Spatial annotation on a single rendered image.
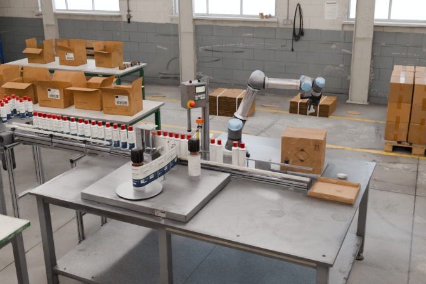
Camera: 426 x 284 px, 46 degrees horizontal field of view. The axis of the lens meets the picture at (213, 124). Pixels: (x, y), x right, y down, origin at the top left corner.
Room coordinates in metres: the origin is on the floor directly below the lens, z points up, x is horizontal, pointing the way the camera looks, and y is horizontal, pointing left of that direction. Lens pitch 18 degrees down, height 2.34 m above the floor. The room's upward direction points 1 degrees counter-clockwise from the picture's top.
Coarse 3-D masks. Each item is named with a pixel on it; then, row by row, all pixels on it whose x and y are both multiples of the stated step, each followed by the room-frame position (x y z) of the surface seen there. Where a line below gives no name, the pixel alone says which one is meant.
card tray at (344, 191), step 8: (320, 176) 3.26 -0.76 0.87; (320, 184) 3.20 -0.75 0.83; (328, 184) 3.19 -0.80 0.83; (336, 184) 3.19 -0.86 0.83; (344, 184) 3.18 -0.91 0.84; (352, 184) 3.16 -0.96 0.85; (360, 184) 3.12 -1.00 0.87; (312, 192) 3.02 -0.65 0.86; (320, 192) 3.08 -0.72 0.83; (328, 192) 3.08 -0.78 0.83; (336, 192) 3.07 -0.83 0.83; (344, 192) 3.07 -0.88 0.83; (352, 192) 3.07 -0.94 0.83; (336, 200) 2.95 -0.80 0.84; (344, 200) 2.93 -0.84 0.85; (352, 200) 2.90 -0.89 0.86
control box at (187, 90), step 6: (186, 84) 3.57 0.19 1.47; (192, 84) 3.59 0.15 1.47; (198, 84) 3.60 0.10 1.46; (204, 84) 3.63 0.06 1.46; (186, 90) 3.56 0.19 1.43; (192, 90) 3.58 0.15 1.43; (186, 96) 3.56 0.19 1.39; (192, 96) 3.58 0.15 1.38; (186, 102) 3.56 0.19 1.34; (198, 102) 3.60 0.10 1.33; (204, 102) 3.63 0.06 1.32; (186, 108) 3.56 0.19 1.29
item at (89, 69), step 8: (8, 64) 7.98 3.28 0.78; (16, 64) 7.97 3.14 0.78; (24, 64) 7.96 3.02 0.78; (32, 64) 7.96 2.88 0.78; (40, 64) 7.95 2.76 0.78; (48, 64) 7.94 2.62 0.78; (56, 64) 7.93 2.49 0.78; (88, 64) 7.90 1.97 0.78; (144, 64) 7.84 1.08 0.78; (88, 72) 7.37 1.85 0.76; (96, 72) 7.31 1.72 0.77; (104, 72) 7.26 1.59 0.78; (112, 72) 7.25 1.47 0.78; (120, 72) 7.25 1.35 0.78; (128, 72) 7.48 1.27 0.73; (144, 80) 7.87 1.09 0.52; (144, 88) 7.86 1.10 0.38; (144, 96) 7.84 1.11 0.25
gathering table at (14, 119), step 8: (16, 120) 4.64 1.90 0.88; (24, 120) 4.63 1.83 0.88; (32, 120) 4.65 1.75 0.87; (0, 128) 4.41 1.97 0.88; (8, 128) 4.41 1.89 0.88; (32, 128) 4.72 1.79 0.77; (40, 152) 4.73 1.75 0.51; (40, 160) 4.71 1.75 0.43; (0, 168) 5.00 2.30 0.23; (0, 176) 4.26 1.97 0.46; (0, 184) 4.25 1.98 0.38; (0, 192) 4.24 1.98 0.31; (0, 200) 4.24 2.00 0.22; (0, 208) 4.25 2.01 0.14
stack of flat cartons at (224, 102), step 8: (224, 88) 8.07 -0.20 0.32; (216, 96) 7.58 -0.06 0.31; (224, 96) 7.54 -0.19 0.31; (232, 96) 7.53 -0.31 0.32; (240, 96) 7.54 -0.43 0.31; (216, 104) 7.57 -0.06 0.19; (224, 104) 7.53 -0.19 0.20; (232, 104) 7.49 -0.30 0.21; (216, 112) 7.57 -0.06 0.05; (224, 112) 7.53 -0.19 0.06; (232, 112) 7.48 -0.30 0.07; (248, 112) 7.51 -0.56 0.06
